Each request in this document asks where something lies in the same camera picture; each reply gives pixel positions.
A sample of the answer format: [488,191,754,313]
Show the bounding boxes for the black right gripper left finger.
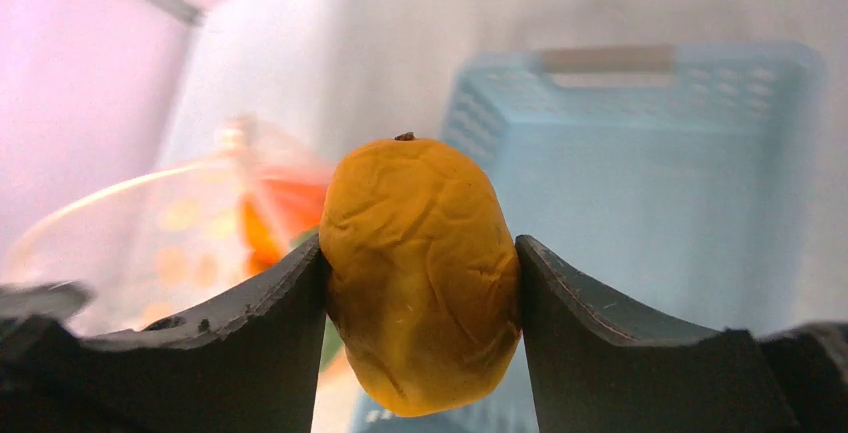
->
[1,239,328,432]

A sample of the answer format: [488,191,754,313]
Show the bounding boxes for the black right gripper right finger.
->
[516,235,847,433]

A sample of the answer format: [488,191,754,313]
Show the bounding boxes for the clear dotted zip top bag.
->
[1,115,332,336]

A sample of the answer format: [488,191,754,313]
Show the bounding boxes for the yellow round fruit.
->
[318,133,522,417]

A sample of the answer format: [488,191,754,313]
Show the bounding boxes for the light blue plastic basket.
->
[353,42,823,432]

